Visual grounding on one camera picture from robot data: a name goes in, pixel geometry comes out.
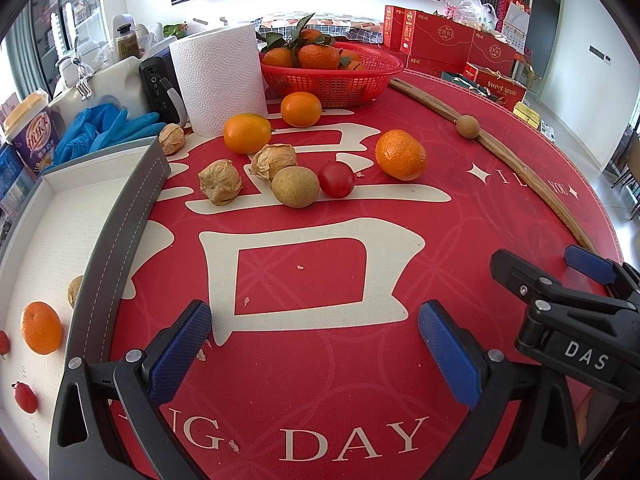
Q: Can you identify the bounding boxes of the red box with gold handle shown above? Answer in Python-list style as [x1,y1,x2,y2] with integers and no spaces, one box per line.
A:
[462,62,528,111]

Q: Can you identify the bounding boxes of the blue rubber gloves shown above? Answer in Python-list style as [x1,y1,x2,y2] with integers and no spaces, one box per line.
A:
[52,103,167,166]

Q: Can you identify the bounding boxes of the red plastic basket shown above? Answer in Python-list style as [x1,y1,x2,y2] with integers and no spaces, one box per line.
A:
[259,42,405,109]

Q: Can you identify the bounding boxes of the purple drink cup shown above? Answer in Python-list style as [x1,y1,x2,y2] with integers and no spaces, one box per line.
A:
[2,91,63,176]

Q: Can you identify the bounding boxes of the green gift bag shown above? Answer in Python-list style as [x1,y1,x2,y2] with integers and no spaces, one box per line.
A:
[441,71,493,97]

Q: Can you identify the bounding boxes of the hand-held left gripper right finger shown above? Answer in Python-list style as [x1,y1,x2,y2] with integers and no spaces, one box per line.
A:
[418,300,586,480]

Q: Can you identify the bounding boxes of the checkered cloth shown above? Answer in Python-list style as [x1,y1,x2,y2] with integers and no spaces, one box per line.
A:
[260,10,386,43]

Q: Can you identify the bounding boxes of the dark bottle with black cap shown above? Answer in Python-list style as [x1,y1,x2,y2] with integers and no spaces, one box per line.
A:
[114,22,143,61]

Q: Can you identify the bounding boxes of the tall red gift box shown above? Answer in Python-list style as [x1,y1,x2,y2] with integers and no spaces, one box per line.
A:
[384,5,418,56]

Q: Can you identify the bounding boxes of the husked physalis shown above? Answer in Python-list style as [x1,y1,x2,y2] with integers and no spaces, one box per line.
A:
[158,123,187,157]
[198,159,244,207]
[249,143,298,182]

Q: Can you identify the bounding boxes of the wall calendar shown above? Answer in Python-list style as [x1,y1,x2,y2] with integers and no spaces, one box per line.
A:
[502,2,532,53]

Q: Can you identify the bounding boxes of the yellow carton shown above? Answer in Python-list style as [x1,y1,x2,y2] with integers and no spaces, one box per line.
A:
[514,101,543,128]

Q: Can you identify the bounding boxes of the white box with grey flap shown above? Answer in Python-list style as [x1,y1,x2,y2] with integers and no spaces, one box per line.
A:
[0,136,173,461]

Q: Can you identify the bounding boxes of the black electronic device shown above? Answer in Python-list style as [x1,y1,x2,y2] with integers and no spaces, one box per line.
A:
[138,55,190,128]

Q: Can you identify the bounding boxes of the blue printed can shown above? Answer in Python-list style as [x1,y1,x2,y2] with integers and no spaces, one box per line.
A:
[0,145,38,226]

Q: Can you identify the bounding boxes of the dark chair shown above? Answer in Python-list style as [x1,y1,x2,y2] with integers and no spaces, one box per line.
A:
[607,125,640,221]

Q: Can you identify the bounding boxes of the white plastic jug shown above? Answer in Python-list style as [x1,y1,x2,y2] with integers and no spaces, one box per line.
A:
[47,55,151,126]

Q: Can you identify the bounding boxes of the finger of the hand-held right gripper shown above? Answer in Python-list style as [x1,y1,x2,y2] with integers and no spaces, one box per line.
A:
[565,245,640,301]
[491,249,640,321]

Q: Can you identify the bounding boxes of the large red gift box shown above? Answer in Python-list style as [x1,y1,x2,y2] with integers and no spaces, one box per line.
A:
[410,11,476,73]

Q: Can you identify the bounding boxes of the bumpy mandarin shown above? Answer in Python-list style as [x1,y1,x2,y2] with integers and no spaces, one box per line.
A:
[375,129,429,182]

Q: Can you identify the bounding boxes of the heap of leafy tangerines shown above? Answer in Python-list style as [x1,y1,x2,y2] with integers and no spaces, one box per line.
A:
[255,12,368,72]

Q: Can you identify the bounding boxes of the brown longan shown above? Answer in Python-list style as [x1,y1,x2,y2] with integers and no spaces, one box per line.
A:
[455,114,481,139]
[67,275,85,310]
[271,165,321,209]

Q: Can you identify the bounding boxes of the glass door cabinet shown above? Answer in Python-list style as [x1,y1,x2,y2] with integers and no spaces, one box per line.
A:
[20,0,101,86]

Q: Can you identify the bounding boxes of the clear plastic bag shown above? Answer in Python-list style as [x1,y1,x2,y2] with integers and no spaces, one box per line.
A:
[445,0,498,31]

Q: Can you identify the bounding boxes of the white kettle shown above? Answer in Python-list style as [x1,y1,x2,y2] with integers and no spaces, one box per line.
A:
[57,40,108,73]

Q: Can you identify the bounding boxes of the white paper towel roll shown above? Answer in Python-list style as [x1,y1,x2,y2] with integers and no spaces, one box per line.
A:
[168,22,269,138]

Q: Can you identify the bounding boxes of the smooth orange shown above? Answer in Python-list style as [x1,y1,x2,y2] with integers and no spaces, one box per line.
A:
[223,113,273,156]
[20,301,64,355]
[280,91,322,128]

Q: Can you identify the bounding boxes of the flat red gift box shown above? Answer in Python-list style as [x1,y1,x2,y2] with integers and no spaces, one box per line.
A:
[402,55,471,78]

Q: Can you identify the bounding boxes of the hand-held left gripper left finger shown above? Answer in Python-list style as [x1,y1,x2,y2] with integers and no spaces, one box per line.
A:
[48,300,213,480]

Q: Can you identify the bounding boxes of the red printed table mat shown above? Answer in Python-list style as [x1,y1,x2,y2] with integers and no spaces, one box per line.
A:
[65,72,628,480]

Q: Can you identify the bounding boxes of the long wooden stick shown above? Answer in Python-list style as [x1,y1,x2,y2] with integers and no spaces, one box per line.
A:
[389,78,601,256]

